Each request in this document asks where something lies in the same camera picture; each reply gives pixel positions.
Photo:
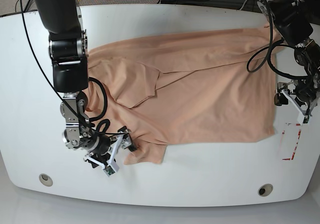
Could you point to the peach t-shirt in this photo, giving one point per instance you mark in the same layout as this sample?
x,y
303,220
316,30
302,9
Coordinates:
x,y
187,88

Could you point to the red tape rectangle marking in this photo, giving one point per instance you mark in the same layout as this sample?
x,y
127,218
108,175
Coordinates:
x,y
289,141

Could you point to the left table cable grommet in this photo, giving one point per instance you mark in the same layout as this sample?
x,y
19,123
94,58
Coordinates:
x,y
45,180

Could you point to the table cable grommet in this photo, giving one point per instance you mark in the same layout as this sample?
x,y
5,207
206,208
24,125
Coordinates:
x,y
265,190
45,180

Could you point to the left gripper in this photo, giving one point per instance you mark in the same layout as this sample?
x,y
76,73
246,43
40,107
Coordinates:
x,y
300,93

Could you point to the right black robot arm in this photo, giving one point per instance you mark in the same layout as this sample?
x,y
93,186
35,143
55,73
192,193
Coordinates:
x,y
68,53

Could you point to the right table cable grommet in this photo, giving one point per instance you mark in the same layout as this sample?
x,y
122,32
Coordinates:
x,y
265,190

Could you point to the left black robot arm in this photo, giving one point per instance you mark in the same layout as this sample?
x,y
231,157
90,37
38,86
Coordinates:
x,y
290,27

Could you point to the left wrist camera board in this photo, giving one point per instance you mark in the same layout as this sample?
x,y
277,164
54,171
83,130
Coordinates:
x,y
303,119

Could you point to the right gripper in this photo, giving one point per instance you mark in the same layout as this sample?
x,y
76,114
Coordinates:
x,y
104,152

